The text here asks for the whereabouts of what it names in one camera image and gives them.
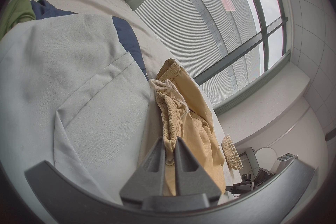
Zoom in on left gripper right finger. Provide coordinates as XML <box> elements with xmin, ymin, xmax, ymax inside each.
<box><xmin>174</xmin><ymin>136</ymin><xmax>226</xmax><ymax>204</ymax></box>

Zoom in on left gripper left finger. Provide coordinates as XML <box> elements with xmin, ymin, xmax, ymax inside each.
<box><xmin>119</xmin><ymin>136</ymin><xmax>167</xmax><ymax>205</ymax></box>

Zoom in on tan shorts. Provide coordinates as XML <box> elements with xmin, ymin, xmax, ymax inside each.
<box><xmin>149</xmin><ymin>58</ymin><xmax>227</xmax><ymax>197</ymax></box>

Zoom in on round woven basket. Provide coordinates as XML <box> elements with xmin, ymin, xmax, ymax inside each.
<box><xmin>222</xmin><ymin>134</ymin><xmax>243</xmax><ymax>171</ymax></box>

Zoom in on light grey garment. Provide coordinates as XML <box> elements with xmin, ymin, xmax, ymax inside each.
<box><xmin>0</xmin><ymin>13</ymin><xmax>158</xmax><ymax>205</ymax></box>

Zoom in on dark blue garment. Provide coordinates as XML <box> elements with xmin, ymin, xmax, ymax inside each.
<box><xmin>30</xmin><ymin>0</ymin><xmax>147</xmax><ymax>77</ymax></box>

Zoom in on green garment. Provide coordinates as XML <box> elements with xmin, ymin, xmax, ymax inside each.
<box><xmin>0</xmin><ymin>0</ymin><xmax>36</xmax><ymax>40</ymax></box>

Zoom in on window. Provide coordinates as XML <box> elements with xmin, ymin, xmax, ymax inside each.
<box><xmin>123</xmin><ymin>0</ymin><xmax>292</xmax><ymax>116</ymax></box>

